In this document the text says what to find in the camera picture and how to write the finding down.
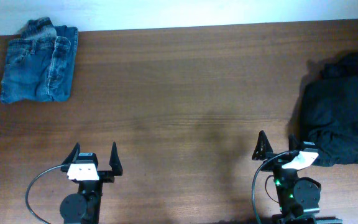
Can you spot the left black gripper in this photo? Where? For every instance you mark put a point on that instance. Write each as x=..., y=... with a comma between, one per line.
x=116, y=167

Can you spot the folded blue denim jeans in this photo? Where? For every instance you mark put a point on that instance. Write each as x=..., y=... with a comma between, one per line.
x=40, y=64

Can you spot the dark navy crumpled garment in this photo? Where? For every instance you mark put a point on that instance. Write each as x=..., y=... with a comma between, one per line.
x=347, y=66

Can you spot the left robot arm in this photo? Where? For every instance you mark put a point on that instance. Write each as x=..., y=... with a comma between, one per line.
x=84, y=205

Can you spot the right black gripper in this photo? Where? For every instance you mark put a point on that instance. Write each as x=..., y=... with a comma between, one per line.
x=258, y=155

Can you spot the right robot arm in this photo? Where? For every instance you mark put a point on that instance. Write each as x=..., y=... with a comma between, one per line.
x=298, y=197

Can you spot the black jeans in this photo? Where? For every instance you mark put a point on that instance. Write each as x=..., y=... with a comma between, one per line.
x=329, y=118

